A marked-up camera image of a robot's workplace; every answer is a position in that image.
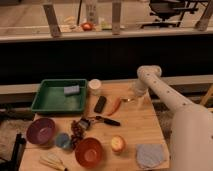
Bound orange bowl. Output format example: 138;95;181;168
75;137;103;169

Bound blue sponge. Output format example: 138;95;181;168
64;85;80;95

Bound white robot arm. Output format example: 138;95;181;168
132;65;213;171

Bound purple bowl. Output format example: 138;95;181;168
26;118;56;145

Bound black rectangular block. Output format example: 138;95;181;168
94;96;107;113

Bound small blue cup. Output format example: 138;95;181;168
55;133;70;149

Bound dark red grapes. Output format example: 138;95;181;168
71;121;84;149

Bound small metal clip toy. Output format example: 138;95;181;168
78;118;92;130

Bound green plastic tray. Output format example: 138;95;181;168
31;79;87;114

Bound black chair frame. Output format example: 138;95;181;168
0;133;26;171

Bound black office chair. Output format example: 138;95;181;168
141;0;208;28

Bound black handled knife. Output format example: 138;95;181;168
95;116;121;126

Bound red yellow apple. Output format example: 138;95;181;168
110;136;126;153

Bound red fruit on shelf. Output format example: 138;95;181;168
81;22;94;31

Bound grey folded cloth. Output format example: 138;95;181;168
136;144;165;169

